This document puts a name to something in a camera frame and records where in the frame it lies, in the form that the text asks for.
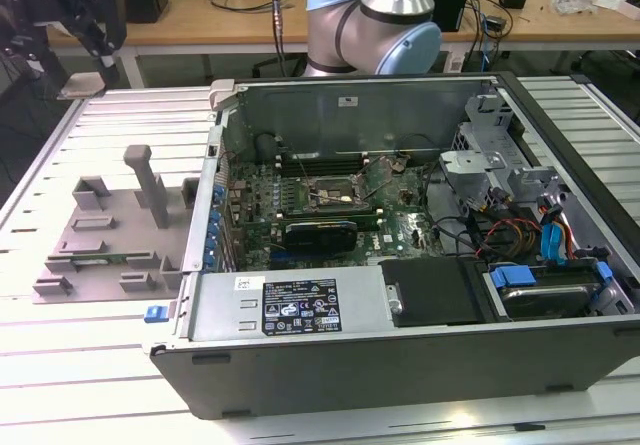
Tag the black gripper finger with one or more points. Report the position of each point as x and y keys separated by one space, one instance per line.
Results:
x=112 y=15
x=35 y=40

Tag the silver CPU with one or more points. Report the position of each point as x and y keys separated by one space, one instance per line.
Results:
x=80 y=87

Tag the thin metal locking lever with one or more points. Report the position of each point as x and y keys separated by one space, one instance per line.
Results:
x=303 y=175

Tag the CPU socket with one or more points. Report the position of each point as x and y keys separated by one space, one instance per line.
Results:
x=330 y=196

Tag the wooden desk white legs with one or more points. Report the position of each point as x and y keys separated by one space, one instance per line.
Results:
x=200 y=25

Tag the blue card retention clip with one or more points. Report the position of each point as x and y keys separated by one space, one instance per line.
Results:
x=209 y=259
x=215 y=215
x=212 y=237
x=218 y=195

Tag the gray parts rack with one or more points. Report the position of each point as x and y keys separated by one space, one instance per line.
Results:
x=135 y=245

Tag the green RAM stick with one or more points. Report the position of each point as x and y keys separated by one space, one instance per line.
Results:
x=90 y=264

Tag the small black white sticker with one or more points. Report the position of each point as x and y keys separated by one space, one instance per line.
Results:
x=348 y=102

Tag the black RAM slot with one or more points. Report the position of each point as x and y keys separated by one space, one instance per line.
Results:
x=367 y=221
x=325 y=158
x=330 y=211
x=325 y=167

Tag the blue case latch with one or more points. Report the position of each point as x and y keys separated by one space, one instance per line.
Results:
x=155 y=313

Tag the black graphics card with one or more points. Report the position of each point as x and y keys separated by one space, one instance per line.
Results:
x=320 y=239

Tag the silver power supply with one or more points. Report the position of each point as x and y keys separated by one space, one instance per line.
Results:
x=225 y=315

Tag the black upright box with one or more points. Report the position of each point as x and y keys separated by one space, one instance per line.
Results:
x=452 y=5

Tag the white power adapter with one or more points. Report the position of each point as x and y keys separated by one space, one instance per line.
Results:
x=456 y=62

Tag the green motherboard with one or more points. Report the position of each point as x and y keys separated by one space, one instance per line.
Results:
x=400 y=235

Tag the small black adapter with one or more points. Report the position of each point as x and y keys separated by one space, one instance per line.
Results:
x=495 y=24

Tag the silver drive cage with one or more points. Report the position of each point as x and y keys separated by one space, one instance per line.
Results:
x=475 y=162

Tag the black bay cover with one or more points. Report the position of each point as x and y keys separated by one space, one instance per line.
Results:
x=430 y=290

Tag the open black PC case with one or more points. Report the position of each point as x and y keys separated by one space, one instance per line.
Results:
x=400 y=375

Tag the white pink flat card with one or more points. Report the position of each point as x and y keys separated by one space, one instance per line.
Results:
x=612 y=1

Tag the hard disk in blue carrier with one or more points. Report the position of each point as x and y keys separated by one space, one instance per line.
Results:
x=545 y=297

